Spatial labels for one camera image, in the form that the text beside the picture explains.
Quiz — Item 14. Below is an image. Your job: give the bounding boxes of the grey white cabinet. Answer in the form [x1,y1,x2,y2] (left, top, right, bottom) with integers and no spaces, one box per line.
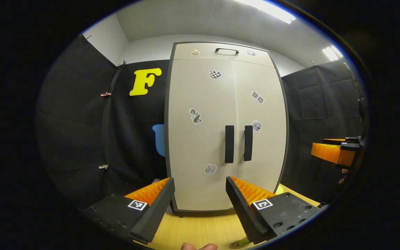
[164,41,290,217]

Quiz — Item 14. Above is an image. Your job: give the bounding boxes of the black door handle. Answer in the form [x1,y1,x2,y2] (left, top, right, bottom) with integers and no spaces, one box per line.
[225,125,235,164]
[244,125,253,161]

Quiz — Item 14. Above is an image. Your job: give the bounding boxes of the long ceiling light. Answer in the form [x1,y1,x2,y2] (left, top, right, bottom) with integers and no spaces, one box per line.
[235,0,297,25]

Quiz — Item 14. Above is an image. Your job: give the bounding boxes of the white cabinet drawer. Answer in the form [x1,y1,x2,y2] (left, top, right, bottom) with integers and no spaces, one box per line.
[173,42,275,68]

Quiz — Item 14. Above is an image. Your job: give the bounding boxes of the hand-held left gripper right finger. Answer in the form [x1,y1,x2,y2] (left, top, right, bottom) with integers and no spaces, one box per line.
[225,176,323,244]

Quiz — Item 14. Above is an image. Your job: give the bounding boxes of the small ceiling light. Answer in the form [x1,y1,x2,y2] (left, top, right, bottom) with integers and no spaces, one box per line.
[322,45,343,62]

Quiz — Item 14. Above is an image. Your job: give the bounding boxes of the white cabinet door checkered sticker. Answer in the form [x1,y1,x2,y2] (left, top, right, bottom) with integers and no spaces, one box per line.
[168,58,238,211]

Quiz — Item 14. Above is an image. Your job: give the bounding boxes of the brown cork coaster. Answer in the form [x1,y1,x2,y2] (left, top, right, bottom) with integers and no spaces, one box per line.
[230,240,252,250]

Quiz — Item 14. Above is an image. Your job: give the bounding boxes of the white cabinet door square stickers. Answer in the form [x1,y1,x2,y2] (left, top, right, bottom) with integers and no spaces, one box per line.
[230,60,287,209]

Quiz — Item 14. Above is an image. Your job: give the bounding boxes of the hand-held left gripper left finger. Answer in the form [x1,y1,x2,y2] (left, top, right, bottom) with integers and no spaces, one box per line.
[81,177,176,244]

